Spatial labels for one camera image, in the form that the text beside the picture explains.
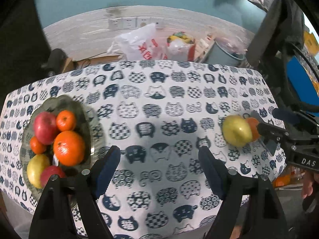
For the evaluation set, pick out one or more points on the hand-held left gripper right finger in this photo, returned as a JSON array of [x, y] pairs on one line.
[[211, 171]]

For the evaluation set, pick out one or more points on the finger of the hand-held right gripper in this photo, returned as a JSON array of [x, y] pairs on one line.
[[273, 132], [286, 115]]

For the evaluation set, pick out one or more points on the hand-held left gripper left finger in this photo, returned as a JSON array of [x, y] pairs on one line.
[[107, 171]]

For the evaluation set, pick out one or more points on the small tangerine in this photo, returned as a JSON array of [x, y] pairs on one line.
[[255, 129], [37, 146], [66, 120]]

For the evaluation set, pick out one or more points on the large orange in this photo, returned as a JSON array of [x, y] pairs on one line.
[[69, 148]]

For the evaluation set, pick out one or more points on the red apple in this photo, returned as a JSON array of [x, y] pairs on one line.
[[52, 174], [44, 127]]

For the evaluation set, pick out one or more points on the green glass plate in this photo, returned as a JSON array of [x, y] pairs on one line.
[[82, 119]]

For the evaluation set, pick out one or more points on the person's right hand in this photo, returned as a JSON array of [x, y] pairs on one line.
[[307, 186]]

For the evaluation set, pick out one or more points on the cat print tablecloth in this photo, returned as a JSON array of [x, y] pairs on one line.
[[154, 109]]

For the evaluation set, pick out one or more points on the grey-blue bucket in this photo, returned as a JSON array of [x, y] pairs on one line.
[[221, 54]]

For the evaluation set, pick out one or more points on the dark hanging clothing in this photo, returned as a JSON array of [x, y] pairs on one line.
[[281, 25]]

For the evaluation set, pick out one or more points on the cardboard box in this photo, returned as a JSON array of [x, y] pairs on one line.
[[69, 65]]

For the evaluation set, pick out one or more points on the black rounded device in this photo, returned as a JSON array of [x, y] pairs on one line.
[[53, 61]]

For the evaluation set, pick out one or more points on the colourful snack packet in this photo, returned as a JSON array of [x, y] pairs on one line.
[[180, 38]]

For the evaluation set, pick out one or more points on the white plastic bag red print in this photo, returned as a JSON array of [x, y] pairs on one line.
[[140, 43]]

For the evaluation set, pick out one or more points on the white wall socket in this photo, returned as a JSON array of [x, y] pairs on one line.
[[129, 23], [116, 24], [143, 22]]

